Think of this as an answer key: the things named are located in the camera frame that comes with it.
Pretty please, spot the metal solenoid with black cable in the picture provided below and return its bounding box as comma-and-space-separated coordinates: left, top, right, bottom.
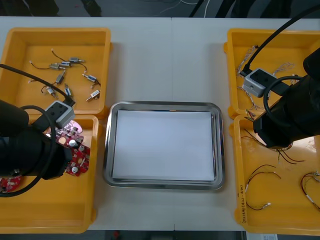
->
51, 69, 68, 86

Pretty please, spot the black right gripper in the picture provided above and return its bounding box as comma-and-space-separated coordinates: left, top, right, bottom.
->
253, 104, 298, 149

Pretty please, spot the steel tray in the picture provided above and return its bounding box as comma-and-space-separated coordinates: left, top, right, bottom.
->
102, 100, 226, 191

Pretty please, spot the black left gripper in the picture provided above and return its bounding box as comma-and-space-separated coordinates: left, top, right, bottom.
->
37, 132, 74, 180

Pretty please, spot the white paper sheet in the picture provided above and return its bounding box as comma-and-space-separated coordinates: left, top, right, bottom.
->
111, 109, 216, 181

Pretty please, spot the red and black wire harness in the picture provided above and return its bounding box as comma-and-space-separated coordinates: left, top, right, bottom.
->
299, 171, 320, 211
243, 163, 282, 211

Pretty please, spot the yellow-orange plastic bin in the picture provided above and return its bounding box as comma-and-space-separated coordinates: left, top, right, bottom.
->
0, 26, 113, 120
0, 114, 104, 235
223, 27, 320, 120
228, 114, 320, 236

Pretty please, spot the pile of metal solenoids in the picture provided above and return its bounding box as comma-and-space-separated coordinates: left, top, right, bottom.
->
28, 48, 102, 103

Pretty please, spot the round red circuit board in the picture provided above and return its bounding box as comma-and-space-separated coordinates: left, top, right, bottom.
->
0, 174, 23, 195
65, 144, 91, 177
46, 120, 85, 151

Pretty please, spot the twisted white wire harness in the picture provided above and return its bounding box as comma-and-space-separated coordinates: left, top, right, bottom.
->
236, 44, 260, 76
273, 62, 305, 81
238, 84, 265, 121

